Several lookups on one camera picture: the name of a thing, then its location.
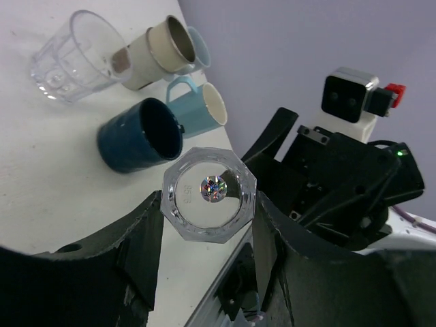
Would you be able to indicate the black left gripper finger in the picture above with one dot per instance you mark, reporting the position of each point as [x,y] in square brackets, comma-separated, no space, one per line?
[106,279]

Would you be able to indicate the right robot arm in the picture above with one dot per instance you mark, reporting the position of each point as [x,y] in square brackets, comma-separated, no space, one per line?
[402,238]

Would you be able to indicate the dark blue mug front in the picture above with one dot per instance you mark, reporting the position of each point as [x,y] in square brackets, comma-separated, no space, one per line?
[143,136]

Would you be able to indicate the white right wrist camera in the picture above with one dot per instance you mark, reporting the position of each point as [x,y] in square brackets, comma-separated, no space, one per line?
[352,101]

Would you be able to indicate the aluminium frame rail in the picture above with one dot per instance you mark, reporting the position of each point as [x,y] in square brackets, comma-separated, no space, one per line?
[214,306]

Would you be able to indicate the light blue cup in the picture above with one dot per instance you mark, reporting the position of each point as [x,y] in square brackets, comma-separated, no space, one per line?
[199,110]

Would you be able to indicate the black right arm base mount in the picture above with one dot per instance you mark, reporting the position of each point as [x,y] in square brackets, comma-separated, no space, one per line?
[238,292]

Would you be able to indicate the clear glass cup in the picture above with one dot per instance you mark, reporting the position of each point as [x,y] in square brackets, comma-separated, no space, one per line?
[208,195]

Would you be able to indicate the clear plastic cup front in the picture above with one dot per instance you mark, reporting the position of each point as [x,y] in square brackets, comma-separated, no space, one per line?
[85,56]

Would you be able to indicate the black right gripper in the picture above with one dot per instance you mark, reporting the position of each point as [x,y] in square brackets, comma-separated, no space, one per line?
[303,280]

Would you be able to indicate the grey ceramic mug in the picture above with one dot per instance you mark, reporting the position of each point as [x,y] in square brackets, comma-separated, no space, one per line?
[203,57]

